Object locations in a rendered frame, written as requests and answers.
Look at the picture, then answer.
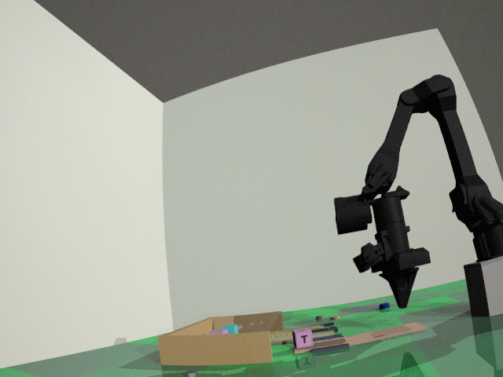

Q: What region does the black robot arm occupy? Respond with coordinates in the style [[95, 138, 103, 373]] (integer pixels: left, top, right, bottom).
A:
[[334, 75, 503, 273]]

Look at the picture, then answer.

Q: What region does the purple labelled cube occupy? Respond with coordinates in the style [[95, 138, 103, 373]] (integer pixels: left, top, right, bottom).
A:
[[292, 328, 314, 349]]

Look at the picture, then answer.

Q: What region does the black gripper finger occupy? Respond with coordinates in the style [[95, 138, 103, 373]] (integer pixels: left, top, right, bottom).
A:
[[384, 267, 419, 309], [379, 273, 400, 308]]

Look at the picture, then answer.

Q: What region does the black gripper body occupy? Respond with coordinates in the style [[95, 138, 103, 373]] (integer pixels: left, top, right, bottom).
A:
[[371, 221, 431, 273]]

